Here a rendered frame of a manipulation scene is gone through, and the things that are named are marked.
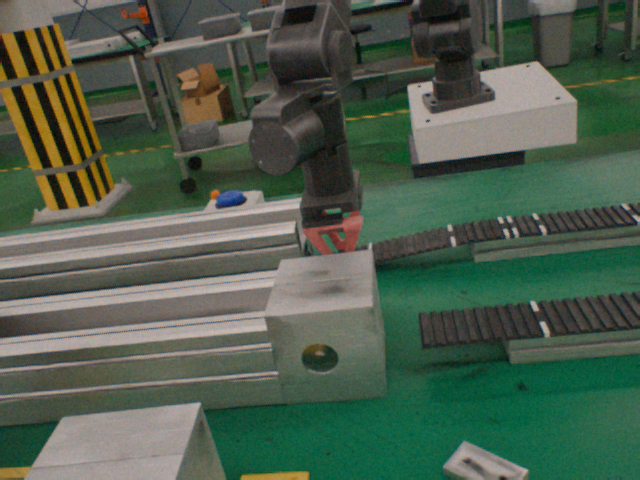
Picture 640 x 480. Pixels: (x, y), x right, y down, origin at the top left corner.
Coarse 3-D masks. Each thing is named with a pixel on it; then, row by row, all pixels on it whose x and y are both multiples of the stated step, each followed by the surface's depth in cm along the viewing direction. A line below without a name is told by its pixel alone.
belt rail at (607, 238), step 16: (496, 240) 66; (512, 240) 66; (528, 240) 66; (544, 240) 66; (560, 240) 66; (576, 240) 66; (592, 240) 65; (608, 240) 65; (624, 240) 65; (480, 256) 67; (496, 256) 67; (512, 256) 67; (528, 256) 67
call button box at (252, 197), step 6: (246, 192) 86; (252, 192) 86; (258, 192) 85; (246, 198) 83; (252, 198) 83; (258, 198) 83; (210, 204) 84; (216, 204) 83; (234, 204) 81; (240, 204) 81; (246, 204) 82; (204, 210) 82
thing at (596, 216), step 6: (582, 210) 68; (588, 210) 67; (594, 210) 67; (600, 210) 67; (588, 216) 66; (594, 216) 66; (600, 216) 65; (606, 216) 65; (594, 222) 65; (600, 222) 64; (606, 222) 64; (600, 228) 63; (606, 228) 63
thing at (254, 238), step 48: (0, 240) 78; (48, 240) 76; (96, 240) 75; (144, 240) 69; (192, 240) 67; (240, 240) 65; (288, 240) 65; (0, 288) 71; (48, 288) 71; (96, 288) 71
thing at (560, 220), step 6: (552, 216) 67; (558, 216) 68; (564, 216) 67; (552, 222) 67; (558, 222) 66; (564, 222) 66; (570, 222) 65; (558, 228) 65; (564, 228) 64; (570, 228) 64
